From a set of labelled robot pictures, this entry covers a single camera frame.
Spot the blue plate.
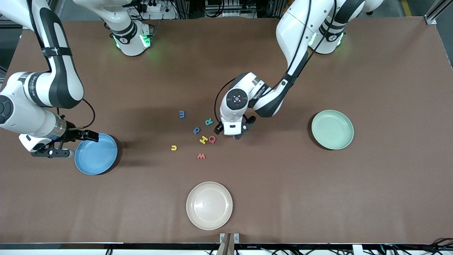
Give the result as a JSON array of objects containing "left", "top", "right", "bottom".
[{"left": 74, "top": 133, "right": 118, "bottom": 175}]

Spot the beige plate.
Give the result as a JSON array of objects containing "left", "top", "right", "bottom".
[{"left": 186, "top": 182, "right": 233, "bottom": 231}]

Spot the green plate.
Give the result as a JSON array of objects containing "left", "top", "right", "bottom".
[{"left": 311, "top": 110, "right": 354, "bottom": 150}]

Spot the white power strip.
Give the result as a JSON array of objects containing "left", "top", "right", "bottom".
[{"left": 136, "top": 0, "right": 177, "bottom": 20}]

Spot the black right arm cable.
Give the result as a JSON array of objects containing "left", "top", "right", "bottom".
[{"left": 27, "top": 0, "right": 96, "bottom": 130}]

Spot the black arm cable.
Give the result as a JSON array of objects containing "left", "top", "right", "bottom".
[
  {"left": 214, "top": 0, "right": 338, "bottom": 115},
  {"left": 27, "top": 0, "right": 96, "bottom": 130}
]

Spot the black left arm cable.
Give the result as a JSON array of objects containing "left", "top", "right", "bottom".
[{"left": 214, "top": 0, "right": 338, "bottom": 115}]

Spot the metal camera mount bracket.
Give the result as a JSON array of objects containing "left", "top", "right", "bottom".
[{"left": 217, "top": 233, "right": 240, "bottom": 255}]

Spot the aluminium frame post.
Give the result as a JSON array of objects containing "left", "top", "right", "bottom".
[{"left": 425, "top": 0, "right": 453, "bottom": 25}]

